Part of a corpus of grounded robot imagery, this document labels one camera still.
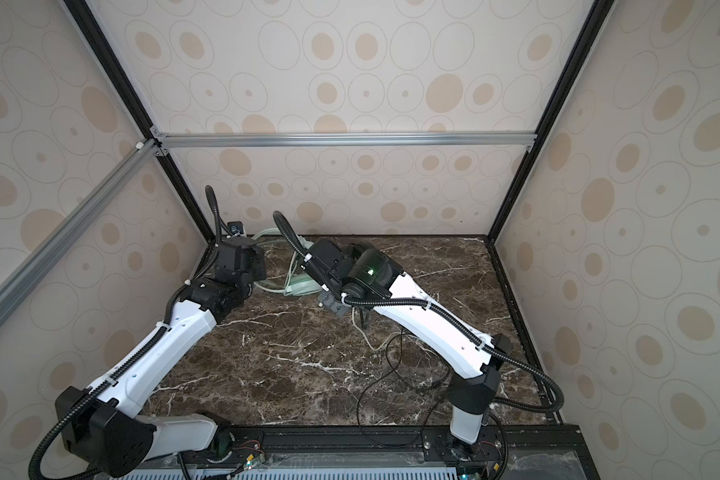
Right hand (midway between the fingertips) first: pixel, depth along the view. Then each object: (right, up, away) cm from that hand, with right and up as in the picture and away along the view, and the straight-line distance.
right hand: (340, 286), depth 69 cm
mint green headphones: (-12, 0, +6) cm, 13 cm away
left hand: (-23, +9, +8) cm, 26 cm away
